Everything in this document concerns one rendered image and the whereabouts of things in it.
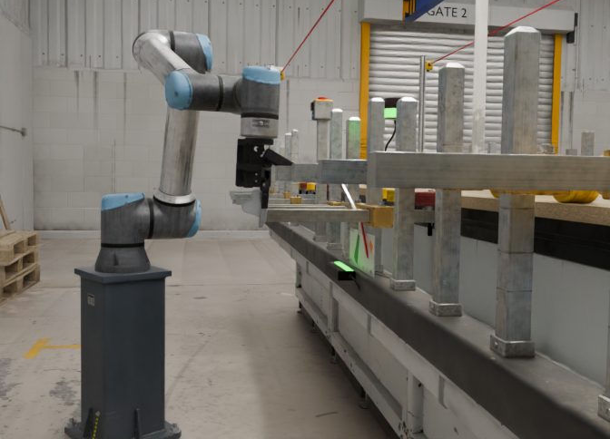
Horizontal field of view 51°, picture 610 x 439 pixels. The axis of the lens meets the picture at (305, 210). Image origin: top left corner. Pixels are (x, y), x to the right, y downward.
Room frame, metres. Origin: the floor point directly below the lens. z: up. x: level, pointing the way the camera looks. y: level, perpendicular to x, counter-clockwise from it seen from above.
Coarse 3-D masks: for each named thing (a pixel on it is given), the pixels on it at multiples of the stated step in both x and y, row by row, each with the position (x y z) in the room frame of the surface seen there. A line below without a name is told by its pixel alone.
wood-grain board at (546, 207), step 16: (464, 192) 1.83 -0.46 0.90; (480, 192) 1.86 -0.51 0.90; (480, 208) 1.39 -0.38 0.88; (496, 208) 1.32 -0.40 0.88; (544, 208) 1.13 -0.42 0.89; (560, 208) 1.08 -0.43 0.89; (576, 208) 1.03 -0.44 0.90; (592, 208) 0.99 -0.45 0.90; (608, 208) 0.95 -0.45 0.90; (608, 224) 0.95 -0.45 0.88
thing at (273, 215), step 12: (276, 216) 1.51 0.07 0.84; (288, 216) 1.52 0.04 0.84; (300, 216) 1.52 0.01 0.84; (312, 216) 1.53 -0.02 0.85; (324, 216) 1.53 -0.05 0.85; (336, 216) 1.54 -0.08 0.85; (348, 216) 1.54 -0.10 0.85; (360, 216) 1.55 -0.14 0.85; (420, 216) 1.57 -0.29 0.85; (432, 216) 1.57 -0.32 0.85
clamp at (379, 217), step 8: (368, 208) 1.57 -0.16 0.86; (376, 208) 1.52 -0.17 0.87; (384, 208) 1.52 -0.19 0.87; (392, 208) 1.52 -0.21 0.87; (376, 216) 1.52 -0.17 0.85; (384, 216) 1.52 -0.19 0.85; (392, 216) 1.52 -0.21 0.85; (368, 224) 1.56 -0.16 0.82; (376, 224) 1.52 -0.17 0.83; (384, 224) 1.52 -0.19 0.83; (392, 224) 1.52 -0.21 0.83
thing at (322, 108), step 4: (316, 100) 2.32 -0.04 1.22; (320, 100) 2.32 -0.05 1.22; (324, 100) 2.32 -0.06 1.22; (328, 100) 2.33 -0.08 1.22; (332, 100) 2.33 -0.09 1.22; (316, 104) 2.32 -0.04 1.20; (320, 104) 2.32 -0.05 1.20; (324, 104) 2.32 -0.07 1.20; (328, 104) 2.33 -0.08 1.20; (332, 104) 2.33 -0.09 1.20; (316, 108) 2.32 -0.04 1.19; (320, 108) 2.32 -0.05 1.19; (324, 108) 2.32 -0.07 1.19; (328, 108) 2.33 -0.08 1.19; (332, 108) 2.33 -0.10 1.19; (316, 112) 2.32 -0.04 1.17; (320, 112) 2.32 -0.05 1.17; (324, 112) 2.32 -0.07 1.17; (328, 112) 2.33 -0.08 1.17; (316, 116) 2.32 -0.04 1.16; (320, 116) 2.32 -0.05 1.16; (324, 116) 2.32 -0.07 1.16; (328, 116) 2.33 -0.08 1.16; (312, 120) 2.38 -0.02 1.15; (316, 120) 2.38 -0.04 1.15; (328, 120) 2.37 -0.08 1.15
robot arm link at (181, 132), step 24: (192, 48) 2.06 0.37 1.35; (168, 120) 2.16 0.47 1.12; (192, 120) 2.16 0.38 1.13; (168, 144) 2.18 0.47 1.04; (192, 144) 2.20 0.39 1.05; (168, 168) 2.20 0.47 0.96; (192, 168) 2.25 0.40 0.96; (168, 192) 2.23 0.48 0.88; (192, 192) 2.31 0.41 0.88; (168, 216) 2.24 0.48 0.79; (192, 216) 2.28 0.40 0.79
